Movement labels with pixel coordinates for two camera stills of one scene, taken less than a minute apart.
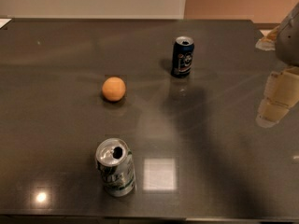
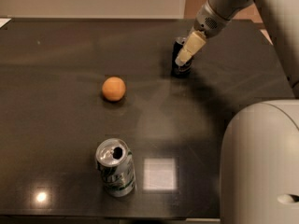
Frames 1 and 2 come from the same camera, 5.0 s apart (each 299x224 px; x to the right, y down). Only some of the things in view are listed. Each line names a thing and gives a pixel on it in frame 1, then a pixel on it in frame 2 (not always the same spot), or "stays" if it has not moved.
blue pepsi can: [182, 57] stays
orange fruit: [113, 89] stays
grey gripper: [289, 41] -> [206, 22]
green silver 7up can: [115, 159] stays
